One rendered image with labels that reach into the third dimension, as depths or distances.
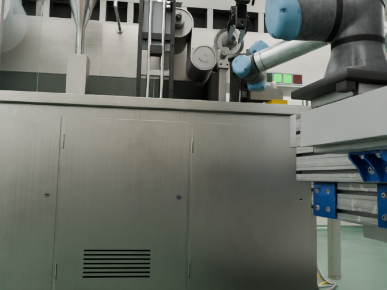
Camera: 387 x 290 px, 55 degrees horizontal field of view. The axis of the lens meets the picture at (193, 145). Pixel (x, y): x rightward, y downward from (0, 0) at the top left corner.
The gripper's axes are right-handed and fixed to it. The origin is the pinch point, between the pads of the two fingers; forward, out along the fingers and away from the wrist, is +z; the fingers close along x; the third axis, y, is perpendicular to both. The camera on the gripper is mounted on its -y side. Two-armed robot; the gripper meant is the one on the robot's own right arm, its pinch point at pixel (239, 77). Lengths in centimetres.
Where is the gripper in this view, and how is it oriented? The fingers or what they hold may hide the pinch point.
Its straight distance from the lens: 184.1
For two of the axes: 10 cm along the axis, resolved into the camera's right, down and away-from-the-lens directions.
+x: -9.9, -0.4, -1.2
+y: 0.3, -10.0, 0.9
